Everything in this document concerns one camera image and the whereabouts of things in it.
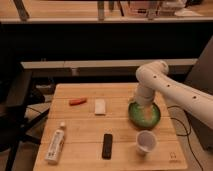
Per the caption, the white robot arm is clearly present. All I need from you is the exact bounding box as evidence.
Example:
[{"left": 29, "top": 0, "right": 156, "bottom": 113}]
[{"left": 134, "top": 60, "right": 213, "bottom": 129}]

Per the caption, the green bowl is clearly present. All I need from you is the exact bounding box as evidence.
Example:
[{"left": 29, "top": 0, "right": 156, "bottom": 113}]
[{"left": 128, "top": 102, "right": 161, "bottom": 130}]

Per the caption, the clear plastic cup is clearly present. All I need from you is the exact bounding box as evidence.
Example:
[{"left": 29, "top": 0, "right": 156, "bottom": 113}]
[{"left": 136, "top": 130, "right": 157, "bottom": 156}]

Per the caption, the white sponge block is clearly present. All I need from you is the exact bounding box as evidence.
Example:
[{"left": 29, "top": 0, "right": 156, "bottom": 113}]
[{"left": 95, "top": 99, "right": 106, "bottom": 115}]

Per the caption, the black remote control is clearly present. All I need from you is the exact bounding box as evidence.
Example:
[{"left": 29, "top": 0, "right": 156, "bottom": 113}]
[{"left": 102, "top": 134, "right": 113, "bottom": 159}]

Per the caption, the wooden table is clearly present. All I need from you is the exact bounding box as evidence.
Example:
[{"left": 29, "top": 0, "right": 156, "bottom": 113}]
[{"left": 33, "top": 83, "right": 187, "bottom": 171}]

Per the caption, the white plastic bottle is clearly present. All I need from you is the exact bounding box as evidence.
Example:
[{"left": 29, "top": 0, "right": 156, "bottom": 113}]
[{"left": 45, "top": 122, "right": 66, "bottom": 164}]

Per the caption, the black chair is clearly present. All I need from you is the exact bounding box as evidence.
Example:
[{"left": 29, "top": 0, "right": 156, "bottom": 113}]
[{"left": 0, "top": 63, "right": 49, "bottom": 171}]

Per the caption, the black cable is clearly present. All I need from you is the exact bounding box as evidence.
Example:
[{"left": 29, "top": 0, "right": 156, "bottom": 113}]
[{"left": 167, "top": 105, "right": 204, "bottom": 171}]

